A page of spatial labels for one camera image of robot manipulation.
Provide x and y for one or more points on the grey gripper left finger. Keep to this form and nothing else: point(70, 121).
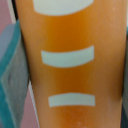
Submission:
point(14, 77)

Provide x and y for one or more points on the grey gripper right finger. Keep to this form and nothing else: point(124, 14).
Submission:
point(124, 116)

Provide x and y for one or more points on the yellow toy bread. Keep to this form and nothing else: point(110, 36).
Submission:
point(76, 53)

